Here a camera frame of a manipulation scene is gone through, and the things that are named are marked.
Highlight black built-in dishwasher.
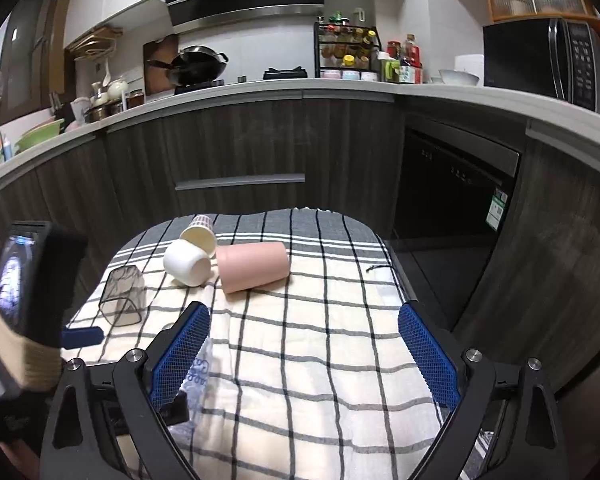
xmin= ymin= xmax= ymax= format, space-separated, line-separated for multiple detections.
xmin=392 ymin=127 xmax=522 ymax=256

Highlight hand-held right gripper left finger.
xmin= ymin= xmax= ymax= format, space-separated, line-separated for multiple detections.
xmin=40 ymin=301 xmax=212 ymax=480

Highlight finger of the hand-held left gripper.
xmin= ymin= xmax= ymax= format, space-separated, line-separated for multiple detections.
xmin=62 ymin=326 xmax=105 ymax=350

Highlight white paper roll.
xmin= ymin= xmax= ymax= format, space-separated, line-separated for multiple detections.
xmin=453 ymin=54 xmax=484 ymax=78

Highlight white cup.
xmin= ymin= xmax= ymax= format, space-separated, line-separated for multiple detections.
xmin=163 ymin=239 xmax=213 ymax=287

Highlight white ceramic jar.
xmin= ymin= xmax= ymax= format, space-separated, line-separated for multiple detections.
xmin=107 ymin=77 xmax=130 ymax=103

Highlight black stove burner grate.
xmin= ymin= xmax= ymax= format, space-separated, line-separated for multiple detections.
xmin=263 ymin=66 xmax=308 ymax=81

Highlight cream paper cup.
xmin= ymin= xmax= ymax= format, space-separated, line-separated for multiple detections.
xmin=179 ymin=214 xmax=217 ymax=256

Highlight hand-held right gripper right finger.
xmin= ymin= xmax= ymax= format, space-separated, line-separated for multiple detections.
xmin=397 ymin=300 xmax=563 ymax=480

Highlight clear plastic cup blue print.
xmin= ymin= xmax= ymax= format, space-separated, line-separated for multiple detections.
xmin=177 ymin=330 xmax=217 ymax=428

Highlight brown cutting board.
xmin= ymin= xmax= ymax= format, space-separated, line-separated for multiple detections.
xmin=143 ymin=34 xmax=179 ymax=96

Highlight black microwave oven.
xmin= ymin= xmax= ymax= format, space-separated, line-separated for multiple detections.
xmin=482 ymin=17 xmax=600 ymax=113

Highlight green basin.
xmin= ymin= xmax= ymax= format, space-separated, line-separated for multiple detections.
xmin=17 ymin=118 xmax=66 ymax=153

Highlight black checked cream cloth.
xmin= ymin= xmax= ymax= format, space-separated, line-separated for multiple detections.
xmin=67 ymin=207 xmax=486 ymax=480

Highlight black spice rack with jars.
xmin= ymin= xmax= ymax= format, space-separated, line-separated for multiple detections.
xmin=314 ymin=16 xmax=381 ymax=81

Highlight pink cup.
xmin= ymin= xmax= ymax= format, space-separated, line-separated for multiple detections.
xmin=216 ymin=241 xmax=291 ymax=294

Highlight grey drawer handle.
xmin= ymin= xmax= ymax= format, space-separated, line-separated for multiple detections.
xmin=175 ymin=173 xmax=306 ymax=192

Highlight dark transparent glass cup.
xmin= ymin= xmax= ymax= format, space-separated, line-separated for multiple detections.
xmin=99 ymin=266 xmax=146 ymax=327

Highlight black wok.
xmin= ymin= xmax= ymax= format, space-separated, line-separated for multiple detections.
xmin=146 ymin=46 xmax=229 ymax=87

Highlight white bowl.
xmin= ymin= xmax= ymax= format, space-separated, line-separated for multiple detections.
xmin=438 ymin=69 xmax=480 ymax=86

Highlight red sauce bottles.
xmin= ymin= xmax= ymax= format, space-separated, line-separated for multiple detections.
xmin=386 ymin=35 xmax=424 ymax=84

